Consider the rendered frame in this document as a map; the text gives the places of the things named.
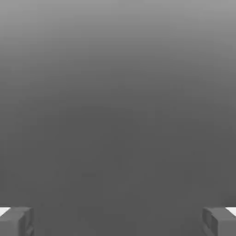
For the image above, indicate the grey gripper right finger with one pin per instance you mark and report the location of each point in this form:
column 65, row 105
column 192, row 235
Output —
column 221, row 222

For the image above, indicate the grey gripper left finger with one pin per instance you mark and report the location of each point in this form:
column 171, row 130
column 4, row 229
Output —
column 14, row 222

